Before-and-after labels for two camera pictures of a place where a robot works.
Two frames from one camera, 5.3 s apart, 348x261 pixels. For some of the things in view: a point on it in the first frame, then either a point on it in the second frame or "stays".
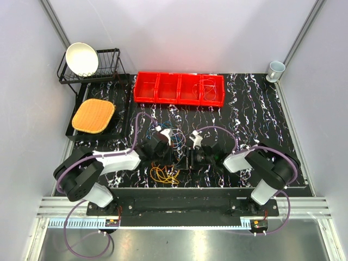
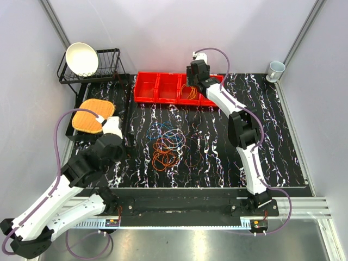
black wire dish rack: (101, 109) stays
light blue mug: (275, 69) stays
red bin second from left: (167, 88) stays
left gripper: (171, 159) → (130, 151)
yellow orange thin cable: (168, 175) → (194, 91)
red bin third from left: (190, 89) stays
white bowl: (82, 59) stays
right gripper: (189, 159) → (189, 76)
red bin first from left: (145, 86) stays
